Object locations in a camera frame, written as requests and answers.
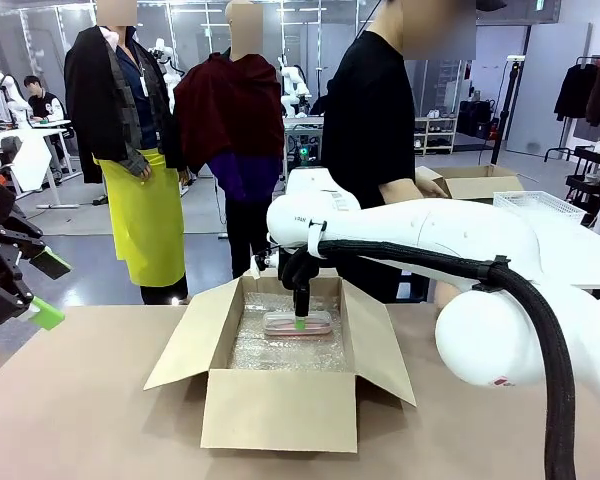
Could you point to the seated person in varsity jacket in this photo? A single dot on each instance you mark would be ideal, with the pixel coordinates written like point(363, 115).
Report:
point(42, 105)

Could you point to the clothes rack with dark garments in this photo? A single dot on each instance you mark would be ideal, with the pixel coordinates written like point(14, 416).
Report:
point(580, 90)

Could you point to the white plastic mesh basket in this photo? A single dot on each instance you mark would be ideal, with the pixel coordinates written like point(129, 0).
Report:
point(540, 207)

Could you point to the black utility cart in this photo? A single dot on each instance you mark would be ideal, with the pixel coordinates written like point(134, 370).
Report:
point(590, 175)

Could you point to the robot stand with green light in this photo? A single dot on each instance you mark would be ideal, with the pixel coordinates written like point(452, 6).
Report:
point(304, 150)

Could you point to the white shoe shelf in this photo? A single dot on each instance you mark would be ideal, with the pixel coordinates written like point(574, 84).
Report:
point(435, 135)

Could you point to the clear bubble wrap sheet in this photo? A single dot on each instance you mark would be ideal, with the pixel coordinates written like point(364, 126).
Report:
point(280, 355)

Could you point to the mannequin with maroon shawl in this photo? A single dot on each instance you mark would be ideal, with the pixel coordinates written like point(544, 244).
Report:
point(230, 125)

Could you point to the small open cardboard box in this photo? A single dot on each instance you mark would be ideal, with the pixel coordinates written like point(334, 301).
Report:
point(480, 187)

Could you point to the black bags pile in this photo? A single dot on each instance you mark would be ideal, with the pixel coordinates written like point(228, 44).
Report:
point(475, 120)

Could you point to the black tripod stand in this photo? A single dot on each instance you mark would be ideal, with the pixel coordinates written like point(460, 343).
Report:
point(505, 110)

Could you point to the white desk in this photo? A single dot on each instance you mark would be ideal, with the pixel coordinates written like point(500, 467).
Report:
point(30, 150)

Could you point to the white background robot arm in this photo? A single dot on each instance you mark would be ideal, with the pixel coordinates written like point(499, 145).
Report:
point(164, 65)
point(2, 92)
point(295, 85)

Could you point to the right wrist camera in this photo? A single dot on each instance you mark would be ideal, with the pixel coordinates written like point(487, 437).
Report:
point(266, 260)

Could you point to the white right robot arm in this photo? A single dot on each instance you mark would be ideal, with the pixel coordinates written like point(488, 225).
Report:
point(430, 235)

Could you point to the person left forearm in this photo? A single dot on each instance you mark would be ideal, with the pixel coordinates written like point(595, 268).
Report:
point(400, 192)

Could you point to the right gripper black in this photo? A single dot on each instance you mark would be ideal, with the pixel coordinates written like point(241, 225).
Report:
point(300, 267)

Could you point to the open cardboard shipping box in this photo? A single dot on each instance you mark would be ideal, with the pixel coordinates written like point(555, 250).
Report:
point(280, 410)

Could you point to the person in black t-shirt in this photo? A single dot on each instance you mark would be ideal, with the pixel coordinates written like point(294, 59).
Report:
point(370, 125)

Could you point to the person left hand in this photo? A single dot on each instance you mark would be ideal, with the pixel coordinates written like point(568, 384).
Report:
point(446, 296)

